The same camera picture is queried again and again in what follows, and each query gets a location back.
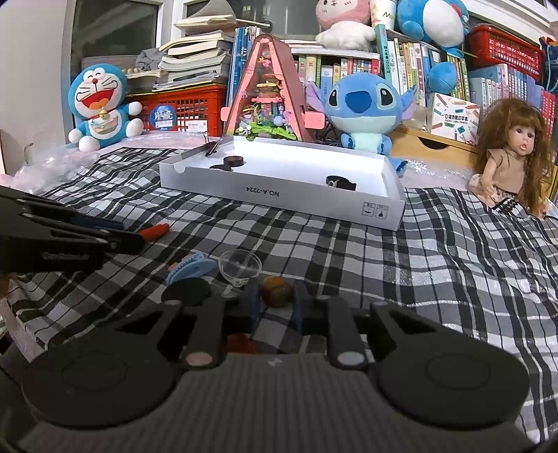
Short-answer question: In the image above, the white paper cup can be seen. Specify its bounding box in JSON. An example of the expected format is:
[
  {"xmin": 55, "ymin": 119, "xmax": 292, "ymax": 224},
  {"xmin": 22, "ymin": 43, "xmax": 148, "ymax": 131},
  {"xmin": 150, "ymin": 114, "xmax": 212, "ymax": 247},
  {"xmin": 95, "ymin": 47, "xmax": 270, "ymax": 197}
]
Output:
[{"xmin": 369, "ymin": 0, "xmax": 400, "ymax": 31}]

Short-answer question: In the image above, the pink triangular miniature house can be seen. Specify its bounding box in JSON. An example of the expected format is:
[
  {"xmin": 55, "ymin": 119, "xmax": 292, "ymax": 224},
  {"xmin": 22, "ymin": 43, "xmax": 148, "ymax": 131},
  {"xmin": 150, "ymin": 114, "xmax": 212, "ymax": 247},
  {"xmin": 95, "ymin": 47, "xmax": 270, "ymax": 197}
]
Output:
[{"xmin": 220, "ymin": 33, "xmax": 326, "ymax": 143}]

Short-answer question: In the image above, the blue alien plush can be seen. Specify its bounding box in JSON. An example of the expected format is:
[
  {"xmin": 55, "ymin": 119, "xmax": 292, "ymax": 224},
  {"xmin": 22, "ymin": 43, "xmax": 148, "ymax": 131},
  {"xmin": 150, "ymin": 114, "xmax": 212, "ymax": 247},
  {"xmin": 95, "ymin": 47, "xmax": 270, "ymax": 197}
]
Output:
[{"xmin": 304, "ymin": 71, "xmax": 420, "ymax": 178}]

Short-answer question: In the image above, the brown walnut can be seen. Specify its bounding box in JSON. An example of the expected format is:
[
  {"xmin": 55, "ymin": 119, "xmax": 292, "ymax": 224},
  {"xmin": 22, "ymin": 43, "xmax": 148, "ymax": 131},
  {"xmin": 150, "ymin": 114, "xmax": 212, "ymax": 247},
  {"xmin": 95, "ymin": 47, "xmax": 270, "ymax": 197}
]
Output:
[{"xmin": 260, "ymin": 275, "xmax": 293, "ymax": 308}]

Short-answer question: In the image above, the large black binder clip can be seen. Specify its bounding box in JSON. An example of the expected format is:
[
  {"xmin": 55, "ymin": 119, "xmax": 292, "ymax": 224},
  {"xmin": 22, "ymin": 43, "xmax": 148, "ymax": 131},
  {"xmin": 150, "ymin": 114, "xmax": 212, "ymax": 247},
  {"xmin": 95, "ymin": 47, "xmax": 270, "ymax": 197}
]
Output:
[{"xmin": 325, "ymin": 175, "xmax": 357, "ymax": 192}]

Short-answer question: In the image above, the shallow black lid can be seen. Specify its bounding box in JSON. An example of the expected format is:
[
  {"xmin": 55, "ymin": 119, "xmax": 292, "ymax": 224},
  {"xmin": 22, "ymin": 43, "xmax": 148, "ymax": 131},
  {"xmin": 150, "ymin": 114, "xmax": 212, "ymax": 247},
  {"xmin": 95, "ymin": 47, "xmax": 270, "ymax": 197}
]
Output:
[{"xmin": 160, "ymin": 278, "xmax": 212, "ymax": 306}]

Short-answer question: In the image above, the pink white plush toy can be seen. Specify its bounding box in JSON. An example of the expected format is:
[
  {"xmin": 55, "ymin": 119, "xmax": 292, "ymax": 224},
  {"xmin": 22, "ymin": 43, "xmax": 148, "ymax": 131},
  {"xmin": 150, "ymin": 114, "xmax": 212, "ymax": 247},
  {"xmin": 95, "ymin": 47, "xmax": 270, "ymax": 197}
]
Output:
[{"xmin": 314, "ymin": 0, "xmax": 377, "ymax": 52}]

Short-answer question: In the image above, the white cardboard box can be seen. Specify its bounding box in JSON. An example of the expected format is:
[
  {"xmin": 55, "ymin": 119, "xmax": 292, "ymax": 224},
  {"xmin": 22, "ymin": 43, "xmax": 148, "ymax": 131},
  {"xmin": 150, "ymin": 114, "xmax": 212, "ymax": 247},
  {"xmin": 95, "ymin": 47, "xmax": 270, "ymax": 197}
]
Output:
[{"xmin": 158, "ymin": 134, "xmax": 407, "ymax": 232}]

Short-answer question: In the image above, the row of upright books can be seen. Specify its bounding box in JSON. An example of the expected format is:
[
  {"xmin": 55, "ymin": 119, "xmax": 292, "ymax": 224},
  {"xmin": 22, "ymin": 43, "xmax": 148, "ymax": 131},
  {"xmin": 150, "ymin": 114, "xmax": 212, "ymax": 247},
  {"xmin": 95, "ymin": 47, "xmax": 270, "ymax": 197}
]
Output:
[{"xmin": 227, "ymin": 25, "xmax": 558, "ymax": 132}]

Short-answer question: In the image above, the white box with pencil print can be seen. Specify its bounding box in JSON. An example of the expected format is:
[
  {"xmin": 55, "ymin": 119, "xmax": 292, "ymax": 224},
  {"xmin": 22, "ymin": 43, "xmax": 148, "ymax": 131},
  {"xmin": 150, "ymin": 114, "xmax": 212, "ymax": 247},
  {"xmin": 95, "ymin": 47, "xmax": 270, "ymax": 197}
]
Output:
[{"xmin": 428, "ymin": 92, "xmax": 481, "ymax": 145}]

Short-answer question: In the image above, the red pointed plastic piece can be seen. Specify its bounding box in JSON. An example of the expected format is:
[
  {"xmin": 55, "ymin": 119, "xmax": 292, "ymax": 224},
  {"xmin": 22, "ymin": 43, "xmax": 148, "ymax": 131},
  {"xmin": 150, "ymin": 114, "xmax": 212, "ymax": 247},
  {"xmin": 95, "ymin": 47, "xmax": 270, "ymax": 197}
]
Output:
[
  {"xmin": 224, "ymin": 332, "xmax": 259, "ymax": 354},
  {"xmin": 138, "ymin": 223, "xmax": 171, "ymax": 240}
]

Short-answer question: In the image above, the wooden drawer organizer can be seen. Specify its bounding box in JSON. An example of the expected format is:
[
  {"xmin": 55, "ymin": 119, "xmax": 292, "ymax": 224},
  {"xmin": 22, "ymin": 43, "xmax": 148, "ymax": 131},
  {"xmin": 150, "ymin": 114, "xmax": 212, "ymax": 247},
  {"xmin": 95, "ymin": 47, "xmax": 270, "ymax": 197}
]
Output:
[{"xmin": 389, "ymin": 125, "xmax": 481, "ymax": 165}]

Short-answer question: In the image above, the pile of stacked books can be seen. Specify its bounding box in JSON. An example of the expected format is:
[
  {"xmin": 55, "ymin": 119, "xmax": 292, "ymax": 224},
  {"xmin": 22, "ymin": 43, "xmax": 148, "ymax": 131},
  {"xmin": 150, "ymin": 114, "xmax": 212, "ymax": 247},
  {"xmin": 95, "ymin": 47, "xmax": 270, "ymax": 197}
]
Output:
[{"xmin": 126, "ymin": 13, "xmax": 239, "ymax": 93}]

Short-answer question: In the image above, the red plastic basket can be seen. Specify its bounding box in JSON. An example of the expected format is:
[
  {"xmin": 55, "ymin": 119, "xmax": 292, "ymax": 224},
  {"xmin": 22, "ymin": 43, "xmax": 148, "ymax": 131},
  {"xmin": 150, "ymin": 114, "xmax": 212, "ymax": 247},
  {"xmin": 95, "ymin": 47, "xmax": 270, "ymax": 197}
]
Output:
[{"xmin": 468, "ymin": 23, "xmax": 546, "ymax": 82}]

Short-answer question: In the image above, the red plastic crate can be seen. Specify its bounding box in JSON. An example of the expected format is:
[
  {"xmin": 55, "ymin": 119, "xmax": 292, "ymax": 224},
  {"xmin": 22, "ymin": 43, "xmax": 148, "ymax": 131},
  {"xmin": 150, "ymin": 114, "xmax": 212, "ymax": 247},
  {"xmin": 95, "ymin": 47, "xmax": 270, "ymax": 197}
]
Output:
[{"xmin": 130, "ymin": 84, "xmax": 228, "ymax": 137}]

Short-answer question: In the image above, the small clear plastic bowl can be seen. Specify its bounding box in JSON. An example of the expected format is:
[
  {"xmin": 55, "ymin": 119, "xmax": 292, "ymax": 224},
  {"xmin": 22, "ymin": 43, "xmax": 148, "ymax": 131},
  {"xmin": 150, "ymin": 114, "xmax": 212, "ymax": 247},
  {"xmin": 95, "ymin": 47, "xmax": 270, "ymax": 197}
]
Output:
[{"xmin": 218, "ymin": 249, "xmax": 263, "ymax": 288}]

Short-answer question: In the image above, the blue cardboard box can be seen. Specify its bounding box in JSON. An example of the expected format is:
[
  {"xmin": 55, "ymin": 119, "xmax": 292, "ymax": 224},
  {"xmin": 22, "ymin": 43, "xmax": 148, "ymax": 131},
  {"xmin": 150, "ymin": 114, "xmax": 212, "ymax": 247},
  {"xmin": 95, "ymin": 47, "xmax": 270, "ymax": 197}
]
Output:
[{"xmin": 538, "ymin": 37, "xmax": 558, "ymax": 93}]

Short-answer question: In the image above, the black white plaid cloth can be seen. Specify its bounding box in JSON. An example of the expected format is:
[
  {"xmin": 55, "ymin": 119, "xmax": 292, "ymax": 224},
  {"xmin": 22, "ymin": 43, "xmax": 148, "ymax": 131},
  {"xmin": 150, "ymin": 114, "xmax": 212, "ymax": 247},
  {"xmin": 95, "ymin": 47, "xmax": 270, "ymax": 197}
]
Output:
[{"xmin": 8, "ymin": 146, "xmax": 558, "ymax": 446}]

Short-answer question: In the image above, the blue hair claw clip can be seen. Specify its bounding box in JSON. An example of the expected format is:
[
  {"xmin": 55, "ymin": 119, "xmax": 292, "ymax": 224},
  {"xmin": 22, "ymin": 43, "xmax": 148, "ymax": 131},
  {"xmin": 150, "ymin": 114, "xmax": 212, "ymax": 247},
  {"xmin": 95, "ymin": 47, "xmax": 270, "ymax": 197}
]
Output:
[{"xmin": 165, "ymin": 253, "xmax": 219, "ymax": 287}]

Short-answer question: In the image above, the grey crumpled cloth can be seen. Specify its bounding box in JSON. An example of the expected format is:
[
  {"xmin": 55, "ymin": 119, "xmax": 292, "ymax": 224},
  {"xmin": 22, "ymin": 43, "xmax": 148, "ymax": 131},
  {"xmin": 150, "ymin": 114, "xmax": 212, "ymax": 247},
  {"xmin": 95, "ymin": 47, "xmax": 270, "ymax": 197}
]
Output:
[{"xmin": 136, "ymin": 47, "xmax": 166, "ymax": 71}]

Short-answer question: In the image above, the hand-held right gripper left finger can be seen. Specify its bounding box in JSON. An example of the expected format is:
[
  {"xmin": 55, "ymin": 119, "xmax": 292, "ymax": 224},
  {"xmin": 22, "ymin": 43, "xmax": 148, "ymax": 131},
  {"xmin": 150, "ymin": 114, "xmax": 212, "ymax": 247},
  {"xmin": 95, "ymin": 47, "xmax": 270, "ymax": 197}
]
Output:
[{"xmin": 100, "ymin": 278, "xmax": 262, "ymax": 371}]

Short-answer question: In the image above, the long-haired baby doll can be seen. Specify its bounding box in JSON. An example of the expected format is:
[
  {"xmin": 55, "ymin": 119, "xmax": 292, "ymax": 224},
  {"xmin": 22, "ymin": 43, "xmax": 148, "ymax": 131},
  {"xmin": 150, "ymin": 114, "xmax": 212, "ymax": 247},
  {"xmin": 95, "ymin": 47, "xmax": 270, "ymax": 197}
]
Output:
[{"xmin": 468, "ymin": 97, "xmax": 557, "ymax": 219}]

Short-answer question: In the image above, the large blue plush toy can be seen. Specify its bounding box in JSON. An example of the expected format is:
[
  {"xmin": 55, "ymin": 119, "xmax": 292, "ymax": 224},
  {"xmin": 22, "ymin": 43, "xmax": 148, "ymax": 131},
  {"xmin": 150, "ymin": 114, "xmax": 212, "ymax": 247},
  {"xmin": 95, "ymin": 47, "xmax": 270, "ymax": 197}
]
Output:
[{"xmin": 396, "ymin": 0, "xmax": 470, "ymax": 93}]

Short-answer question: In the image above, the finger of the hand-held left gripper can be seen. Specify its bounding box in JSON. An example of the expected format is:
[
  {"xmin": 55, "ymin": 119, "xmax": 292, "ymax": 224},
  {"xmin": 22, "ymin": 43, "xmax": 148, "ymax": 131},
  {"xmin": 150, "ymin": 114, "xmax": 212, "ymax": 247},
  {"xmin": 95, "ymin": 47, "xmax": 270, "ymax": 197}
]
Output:
[
  {"xmin": 0, "ymin": 217, "xmax": 146, "ymax": 274},
  {"xmin": 0, "ymin": 185, "xmax": 128, "ymax": 232}
]

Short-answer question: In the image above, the black cable bundle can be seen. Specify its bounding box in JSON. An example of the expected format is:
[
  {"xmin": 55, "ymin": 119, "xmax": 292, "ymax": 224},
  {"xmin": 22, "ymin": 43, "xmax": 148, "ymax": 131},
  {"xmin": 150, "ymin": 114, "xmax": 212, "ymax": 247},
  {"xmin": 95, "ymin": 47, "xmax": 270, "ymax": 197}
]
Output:
[{"xmin": 315, "ymin": 122, "xmax": 345, "ymax": 146}]

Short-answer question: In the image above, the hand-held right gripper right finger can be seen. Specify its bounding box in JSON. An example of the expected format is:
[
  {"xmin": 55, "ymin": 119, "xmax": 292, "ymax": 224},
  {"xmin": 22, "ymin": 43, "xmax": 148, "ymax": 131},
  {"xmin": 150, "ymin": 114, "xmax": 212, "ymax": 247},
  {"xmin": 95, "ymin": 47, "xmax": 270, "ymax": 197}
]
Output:
[{"xmin": 292, "ymin": 280, "xmax": 442, "ymax": 372}]

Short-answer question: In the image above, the blue white cat plush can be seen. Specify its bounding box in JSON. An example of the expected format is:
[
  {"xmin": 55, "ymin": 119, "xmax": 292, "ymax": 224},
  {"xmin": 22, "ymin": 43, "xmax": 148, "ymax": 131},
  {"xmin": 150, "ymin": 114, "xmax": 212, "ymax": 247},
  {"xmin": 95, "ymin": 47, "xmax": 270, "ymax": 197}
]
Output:
[{"xmin": 67, "ymin": 63, "xmax": 145, "ymax": 153}]

